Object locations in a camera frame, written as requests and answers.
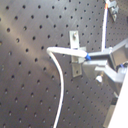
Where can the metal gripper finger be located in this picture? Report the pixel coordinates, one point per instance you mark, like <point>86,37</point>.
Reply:
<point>101,72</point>
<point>101,55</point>

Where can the metal cable clip bracket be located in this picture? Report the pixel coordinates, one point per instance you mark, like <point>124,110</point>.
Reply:
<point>76,53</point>

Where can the metal cable end connector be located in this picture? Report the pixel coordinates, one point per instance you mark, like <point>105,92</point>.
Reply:
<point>113,8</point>

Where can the black perforated breadboard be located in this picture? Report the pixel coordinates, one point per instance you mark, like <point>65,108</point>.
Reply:
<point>29,80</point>

